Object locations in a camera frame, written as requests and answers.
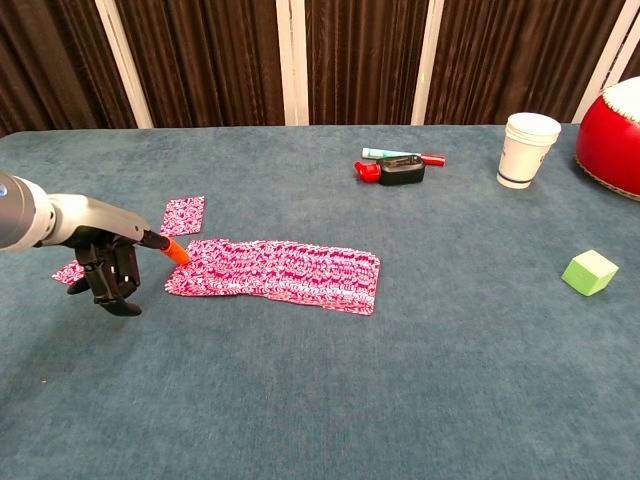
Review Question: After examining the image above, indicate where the blue felt table mat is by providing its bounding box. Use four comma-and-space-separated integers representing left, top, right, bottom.
0, 123, 640, 480

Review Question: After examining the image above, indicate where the green foam cube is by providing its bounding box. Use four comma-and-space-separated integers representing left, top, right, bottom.
560, 249, 620, 298

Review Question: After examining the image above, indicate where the dark brown curtain panel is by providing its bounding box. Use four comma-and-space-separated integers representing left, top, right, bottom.
0, 0, 139, 137
305, 0, 430, 126
424, 0, 626, 125
115, 0, 286, 129

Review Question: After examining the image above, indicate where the red white ball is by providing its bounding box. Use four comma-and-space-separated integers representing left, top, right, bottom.
574, 76, 640, 203

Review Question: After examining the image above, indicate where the orange rubber fingertip cover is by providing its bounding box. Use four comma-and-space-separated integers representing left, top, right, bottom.
162, 237, 192, 266

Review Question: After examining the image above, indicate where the white screen frame post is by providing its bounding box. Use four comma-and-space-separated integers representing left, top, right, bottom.
572, 0, 640, 124
410, 0, 444, 126
94, 0, 154, 130
275, 0, 310, 126

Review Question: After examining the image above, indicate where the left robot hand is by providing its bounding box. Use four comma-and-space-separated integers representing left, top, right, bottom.
42, 193, 171, 318

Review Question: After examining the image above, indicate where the black case with red cap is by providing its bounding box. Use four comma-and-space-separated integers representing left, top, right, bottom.
353, 154, 427, 187

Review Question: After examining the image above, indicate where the white paper cup stack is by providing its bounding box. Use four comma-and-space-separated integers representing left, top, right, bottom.
496, 112, 563, 190

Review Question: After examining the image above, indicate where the pink patterned cloth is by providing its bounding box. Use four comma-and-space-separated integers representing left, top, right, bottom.
164, 238, 382, 317

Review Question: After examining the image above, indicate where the teal marker with red cap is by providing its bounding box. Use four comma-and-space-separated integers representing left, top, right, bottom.
361, 146, 447, 167

